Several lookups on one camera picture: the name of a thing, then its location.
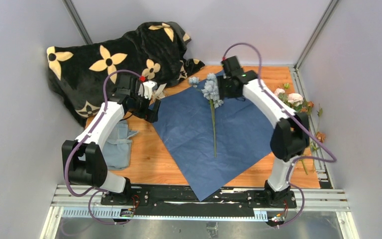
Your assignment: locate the beige ribbon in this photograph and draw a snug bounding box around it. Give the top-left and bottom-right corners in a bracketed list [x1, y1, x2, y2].
[152, 84, 166, 101]

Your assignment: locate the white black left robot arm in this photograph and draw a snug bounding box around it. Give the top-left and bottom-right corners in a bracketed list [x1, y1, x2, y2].
[62, 72, 160, 206]

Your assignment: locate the orange fake flower stem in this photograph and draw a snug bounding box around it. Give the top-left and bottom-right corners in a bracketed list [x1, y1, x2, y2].
[301, 101, 326, 175]

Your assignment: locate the pink white fake flower stem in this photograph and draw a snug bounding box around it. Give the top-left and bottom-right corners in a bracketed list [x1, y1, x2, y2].
[274, 83, 313, 114]

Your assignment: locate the blue fake flower stem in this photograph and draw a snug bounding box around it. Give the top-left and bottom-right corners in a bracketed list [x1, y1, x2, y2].
[188, 73, 224, 157]

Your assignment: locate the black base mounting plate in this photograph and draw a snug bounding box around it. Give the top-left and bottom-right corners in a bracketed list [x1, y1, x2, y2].
[100, 184, 297, 218]

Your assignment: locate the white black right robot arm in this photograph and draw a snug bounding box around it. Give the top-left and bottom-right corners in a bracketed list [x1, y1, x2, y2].
[217, 56, 309, 208]

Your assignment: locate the black floral blanket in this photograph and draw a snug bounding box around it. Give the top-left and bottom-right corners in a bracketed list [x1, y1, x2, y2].
[46, 21, 204, 125]

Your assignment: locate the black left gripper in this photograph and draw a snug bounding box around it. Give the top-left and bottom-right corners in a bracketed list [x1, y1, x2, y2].
[129, 91, 161, 123]

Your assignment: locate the light blue denim cloth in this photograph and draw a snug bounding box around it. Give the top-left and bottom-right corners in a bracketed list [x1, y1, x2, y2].
[102, 120, 138, 170]

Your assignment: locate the blue wrapping paper sheet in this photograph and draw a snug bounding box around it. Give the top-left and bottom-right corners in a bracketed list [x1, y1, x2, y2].
[153, 81, 273, 201]

